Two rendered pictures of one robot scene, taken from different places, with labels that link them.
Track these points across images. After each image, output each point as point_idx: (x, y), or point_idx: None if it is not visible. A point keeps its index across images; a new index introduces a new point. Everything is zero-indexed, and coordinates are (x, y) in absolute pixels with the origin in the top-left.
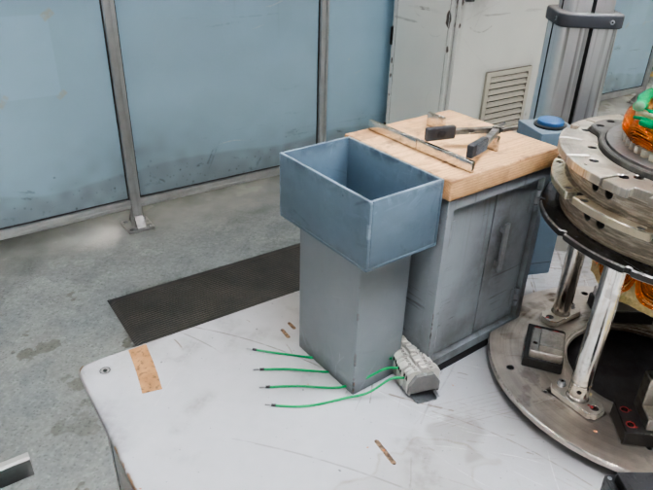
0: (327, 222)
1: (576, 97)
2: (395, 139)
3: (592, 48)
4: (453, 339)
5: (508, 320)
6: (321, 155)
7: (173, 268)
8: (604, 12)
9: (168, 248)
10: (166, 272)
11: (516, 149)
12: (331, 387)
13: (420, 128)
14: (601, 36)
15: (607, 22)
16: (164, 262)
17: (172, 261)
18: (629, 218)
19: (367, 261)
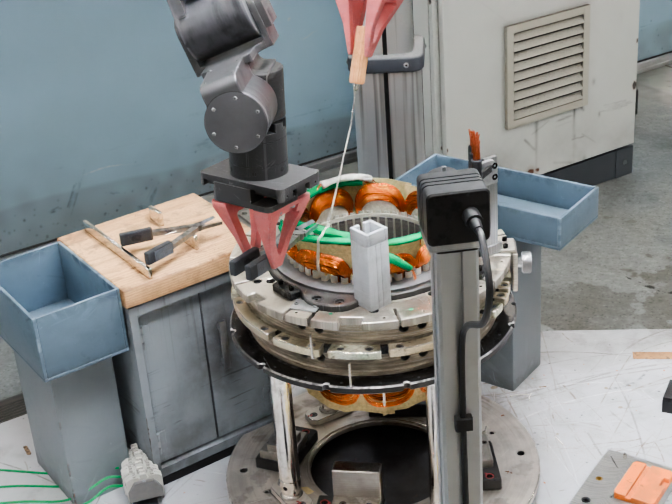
0: (16, 335)
1: (390, 148)
2: (102, 242)
3: (393, 93)
4: (190, 445)
5: (268, 421)
6: (27, 264)
7: (12, 378)
8: (398, 52)
9: (8, 346)
10: (1, 385)
11: (220, 245)
12: (56, 501)
13: (140, 224)
14: (400, 80)
15: (401, 65)
16: (0, 368)
17: (12, 366)
18: (262, 319)
19: (44, 371)
